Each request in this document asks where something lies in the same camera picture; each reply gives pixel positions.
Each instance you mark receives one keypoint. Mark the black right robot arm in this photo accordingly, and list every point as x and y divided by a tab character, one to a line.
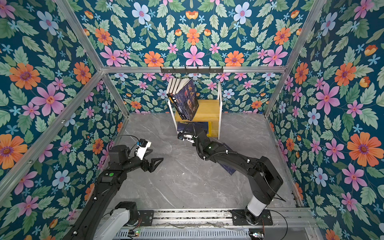
263	177

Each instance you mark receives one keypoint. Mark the black hook rail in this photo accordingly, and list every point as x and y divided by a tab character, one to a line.
190	70

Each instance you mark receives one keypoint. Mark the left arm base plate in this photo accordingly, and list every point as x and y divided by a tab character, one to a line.
141	218

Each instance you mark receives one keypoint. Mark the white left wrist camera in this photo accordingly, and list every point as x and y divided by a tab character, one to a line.
141	150

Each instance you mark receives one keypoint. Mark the dark book orange calligraphy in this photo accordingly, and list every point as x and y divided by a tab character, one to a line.
178	92

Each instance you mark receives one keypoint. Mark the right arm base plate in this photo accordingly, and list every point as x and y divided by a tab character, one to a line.
243	218

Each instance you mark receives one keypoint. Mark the aluminium mounting rail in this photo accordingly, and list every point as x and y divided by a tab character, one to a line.
222	218

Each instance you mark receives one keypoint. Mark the black wolf cover book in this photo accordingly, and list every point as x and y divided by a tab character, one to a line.
173	99

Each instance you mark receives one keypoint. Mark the small dark blue book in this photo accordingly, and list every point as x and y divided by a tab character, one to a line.
230	170

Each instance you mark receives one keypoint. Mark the white wooden book shelf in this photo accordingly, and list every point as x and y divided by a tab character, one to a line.
209	110

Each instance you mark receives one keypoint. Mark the yellow cartoon cover book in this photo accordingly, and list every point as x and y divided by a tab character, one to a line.
211	130

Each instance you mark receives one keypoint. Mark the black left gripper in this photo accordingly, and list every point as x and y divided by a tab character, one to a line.
145	167

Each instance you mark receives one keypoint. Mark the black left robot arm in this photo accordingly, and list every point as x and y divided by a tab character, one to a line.
108	184

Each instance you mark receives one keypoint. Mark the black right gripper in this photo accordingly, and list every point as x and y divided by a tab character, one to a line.
193	144

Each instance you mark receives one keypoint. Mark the black book on shelf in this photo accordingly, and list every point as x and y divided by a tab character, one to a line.
171	81

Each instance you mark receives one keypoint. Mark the dark patterned book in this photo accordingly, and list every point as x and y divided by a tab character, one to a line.
190	98

